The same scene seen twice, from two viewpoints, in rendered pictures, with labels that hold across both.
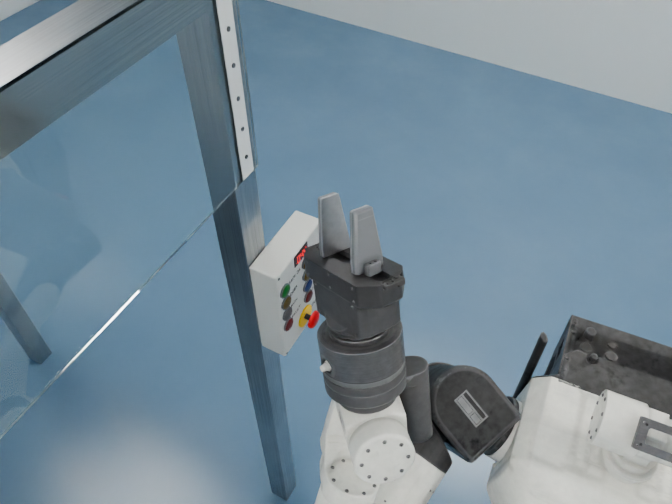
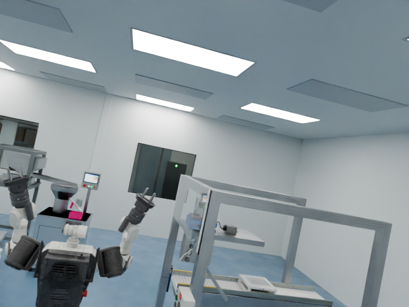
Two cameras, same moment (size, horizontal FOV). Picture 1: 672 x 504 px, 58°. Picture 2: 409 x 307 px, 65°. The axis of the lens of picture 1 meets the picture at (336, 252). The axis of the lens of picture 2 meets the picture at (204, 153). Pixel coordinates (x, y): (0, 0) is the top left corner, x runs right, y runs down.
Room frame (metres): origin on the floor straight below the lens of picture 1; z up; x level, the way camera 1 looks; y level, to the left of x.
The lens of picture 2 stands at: (2.00, -1.04, 1.85)
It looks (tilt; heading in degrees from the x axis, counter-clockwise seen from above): 2 degrees up; 139
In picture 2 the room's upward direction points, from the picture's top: 12 degrees clockwise
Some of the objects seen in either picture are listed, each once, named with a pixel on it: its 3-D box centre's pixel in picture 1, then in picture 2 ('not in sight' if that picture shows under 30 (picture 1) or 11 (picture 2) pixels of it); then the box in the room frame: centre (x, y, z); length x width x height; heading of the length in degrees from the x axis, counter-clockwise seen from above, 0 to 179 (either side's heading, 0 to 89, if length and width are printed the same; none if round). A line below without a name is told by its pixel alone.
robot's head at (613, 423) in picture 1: (639, 437); (75, 232); (0.31, -0.35, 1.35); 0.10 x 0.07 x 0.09; 66
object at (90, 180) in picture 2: not in sight; (88, 193); (-2.59, 0.89, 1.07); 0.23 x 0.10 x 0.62; 60
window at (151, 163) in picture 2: not in sight; (162, 173); (-4.10, 3.12, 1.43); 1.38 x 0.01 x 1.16; 60
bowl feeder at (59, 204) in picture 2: not in sight; (67, 199); (-2.64, 0.62, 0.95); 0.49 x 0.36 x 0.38; 60
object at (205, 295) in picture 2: not in sight; (252, 296); (0.38, 1.18, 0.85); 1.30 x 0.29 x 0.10; 62
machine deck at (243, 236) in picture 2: not in sight; (220, 232); (0.19, 0.85, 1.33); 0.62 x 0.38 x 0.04; 62
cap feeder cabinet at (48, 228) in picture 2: not in sight; (61, 240); (-2.57, 0.63, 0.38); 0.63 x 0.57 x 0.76; 60
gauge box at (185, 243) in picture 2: not in sight; (196, 247); (0.22, 0.61, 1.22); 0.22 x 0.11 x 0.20; 62
